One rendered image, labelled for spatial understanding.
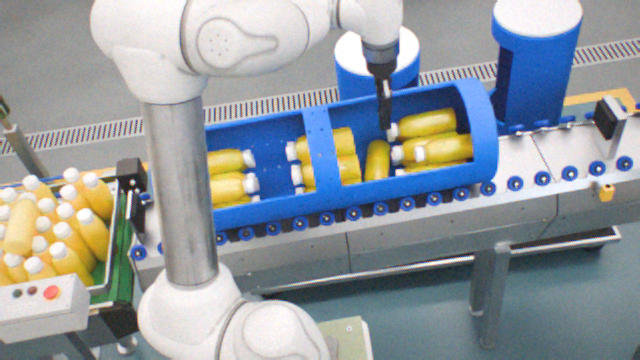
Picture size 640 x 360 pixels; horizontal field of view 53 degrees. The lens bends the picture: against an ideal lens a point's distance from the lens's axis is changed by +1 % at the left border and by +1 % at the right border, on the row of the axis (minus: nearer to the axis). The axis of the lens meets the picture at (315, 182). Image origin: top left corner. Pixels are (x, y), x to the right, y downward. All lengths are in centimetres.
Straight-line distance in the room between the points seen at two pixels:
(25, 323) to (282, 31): 104
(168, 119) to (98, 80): 317
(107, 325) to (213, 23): 119
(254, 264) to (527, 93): 114
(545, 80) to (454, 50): 158
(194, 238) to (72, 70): 329
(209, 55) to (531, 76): 159
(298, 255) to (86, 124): 231
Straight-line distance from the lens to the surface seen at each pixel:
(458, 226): 187
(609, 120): 190
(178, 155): 108
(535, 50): 226
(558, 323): 273
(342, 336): 145
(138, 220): 183
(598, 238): 282
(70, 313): 166
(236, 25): 89
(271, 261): 184
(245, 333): 119
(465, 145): 171
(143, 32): 99
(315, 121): 163
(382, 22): 143
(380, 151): 180
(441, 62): 379
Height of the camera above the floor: 233
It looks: 48 degrees down
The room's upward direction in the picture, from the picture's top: 11 degrees counter-clockwise
